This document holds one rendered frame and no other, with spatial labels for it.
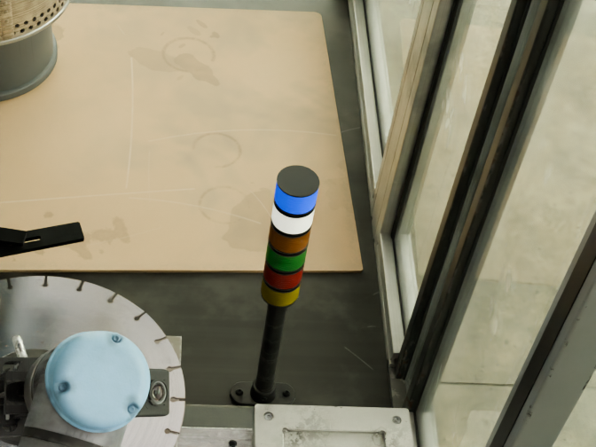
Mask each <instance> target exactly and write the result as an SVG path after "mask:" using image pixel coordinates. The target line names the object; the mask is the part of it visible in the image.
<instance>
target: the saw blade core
mask: <svg viewBox="0 0 596 447"><path fill-rule="evenodd" d="M44 279H45V276H27V277H17V278H10V282H11V287H12V289H8V288H7V287H8V282H7V279H1V280H0V300H1V305H0V357H4V356H6V355H8V354H10V353H12V352H15V348H14V345H13V342H12V338H13V336H15V335H19V336H21V338H22V340H23V344H24V347H25V349H45V350H51V349H54V348H55V347H57V346H58V345H59V344H60V343H61V342H62V341H63V340H65V339H66V338H68V337H70V336H72V335H74V334H77V333H82V332H94V331H108V332H113V333H118V334H120V335H122V336H124V337H126V338H127V339H129V340H130V341H132V342H133V343H134V344H135V345H136V346H137V347H138V348H139V349H140V351H141V352H142V353H143V355H144V357H145V360H146V362H147V364H148V367H149V368H153V369H165V370H167V369H168V368H171V369H172V368H177V367H181V365H180V363H179V360H178V357H177V355H176V352H175V350H174V348H173V346H172V344H171V343H170V341H169V339H168V338H167V339H165V340H163V341H160V342H159V343H155V341H159V340H162V339H164V338H166V337H167V336H166V334H165V333H164V332H163V331H162V330H161V328H160V327H159V326H158V325H157V324H156V323H155V321H154V320H153V319H152V318H151V317H150V316H149V315H147V314H146V313H145V312H144V311H143V310H141V309H140V308H139V307H138V306H137V305H136V304H134V303H133V302H131V301H129V300H128V299H126V298H124V297H123V296H121V295H119V294H117V295H116V296H115V297H114V298H113V296H114V295H115V292H113V291H111V290H108V289H106V288H104V287H102V286H98V285H94V284H91V283H89V282H85V281H84V282H83V284H82V287H81V289H82V291H77V289H78V288H79V287H80V284H81V283H82V281H81V280H78V279H73V278H62V277H53V276H47V285H48V286H43V285H44ZM112 298H113V301H112V302H108V301H109V300H111V299H112ZM143 313H145V314H144V315H143V316H142V317H140V318H139V320H135V319H134V318H138V317H139V316H140V315H142V314H143ZM171 398H175V399H182V400H185V387H184V376H183V372H182V368H177V369H173V370H172V371H169V414H168V415H167V416H164V417H143V418H134V419H133V420H132V421H131V422H129V423H128V425H127V428H126V431H125V434H124V437H123V440H122V445H121V447H175V445H176V441H177V439H178V437H179V435H176V434H172V433H165V430H169V431H170V432H174V433H178V434H180V431H181V427H182V424H183V419H184V408H185V401H175V402H172V401H171ZM19 443H20V442H16V441H12V440H8V439H5V438H3V437H0V447H18V446H19Z"/></svg>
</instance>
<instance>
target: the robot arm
mask: <svg viewBox="0 0 596 447"><path fill-rule="evenodd" d="M17 364H19V365H18V366H17V368H16V369H14V370H12V371H9V370H10V368H9V369H8V368H7V369H5V370H4V371H3V366H4V365H17ZM168 414H169V371H168V370H165V369H153V368H149V367H148V364H147V362H146V360H145V357H144V355H143V353H142V352H141V351H140V349H139V348H138V347H137V346H136V345H135V344H134V343H133V342H132V341H130V340H129V339H127V338H126V337H124V336H122V335H120V334H118V333H113V332H108V331H94V332H82V333H77V334H74V335H72V336H70V337H68V338H66V339H65V340H63V341H62V342H61V343H60V344H59V345H58V346H57V347H55V348H54V349H51V350H49V351H47V352H45V353H44V354H42V355H41V356H40V357H0V437H16V436H21V438H20V443H19V446H18V447H121V445H122V440H123V437H124V434H125V431H126V428H127V425H128V423H129V422H131V421H132V420H133V419H134V418H143V417H164V416H167V415H168ZM2 427H6V428H5V430H4V429H3V428H2Z"/></svg>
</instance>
